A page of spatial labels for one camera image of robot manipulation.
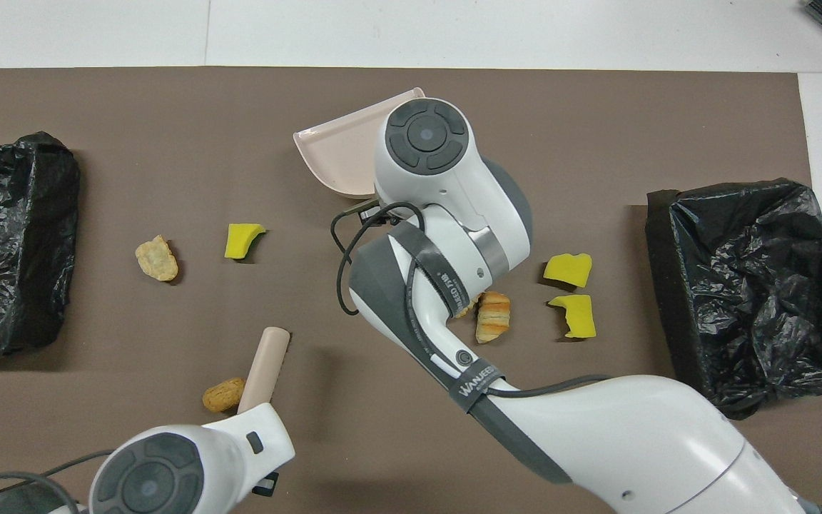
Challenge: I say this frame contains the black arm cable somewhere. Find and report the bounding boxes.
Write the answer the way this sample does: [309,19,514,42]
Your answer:
[330,202,612,400]
[0,450,116,514]

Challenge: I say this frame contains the brown table mat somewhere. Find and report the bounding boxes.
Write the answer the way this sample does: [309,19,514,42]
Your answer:
[0,66,822,514]

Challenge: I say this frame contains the yellow sponge piece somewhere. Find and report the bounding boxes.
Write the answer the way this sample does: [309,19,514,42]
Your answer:
[543,253,593,289]
[548,294,597,339]
[225,223,267,261]

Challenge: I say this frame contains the black bag lined bin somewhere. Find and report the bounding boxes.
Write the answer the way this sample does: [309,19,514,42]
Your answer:
[0,131,81,359]
[645,178,822,420]

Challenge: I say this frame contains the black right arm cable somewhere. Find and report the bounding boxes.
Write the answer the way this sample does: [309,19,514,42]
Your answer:
[330,202,612,400]

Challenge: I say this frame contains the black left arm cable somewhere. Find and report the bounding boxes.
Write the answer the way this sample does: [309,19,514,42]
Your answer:
[0,450,116,514]

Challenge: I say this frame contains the brown bread roll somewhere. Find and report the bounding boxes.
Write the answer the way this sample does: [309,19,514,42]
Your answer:
[202,377,246,413]

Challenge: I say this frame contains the beige plastic dustpan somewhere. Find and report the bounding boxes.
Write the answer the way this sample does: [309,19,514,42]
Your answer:
[293,87,427,199]

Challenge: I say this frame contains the striped orange croissant piece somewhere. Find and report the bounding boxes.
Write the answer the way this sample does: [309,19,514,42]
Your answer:
[475,291,512,345]

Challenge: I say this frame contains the pale orange pastry piece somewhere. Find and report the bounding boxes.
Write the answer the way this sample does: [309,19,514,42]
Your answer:
[135,235,179,283]

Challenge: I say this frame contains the beige hand brush black bristles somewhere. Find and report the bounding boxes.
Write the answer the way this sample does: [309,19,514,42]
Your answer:
[237,326,291,416]

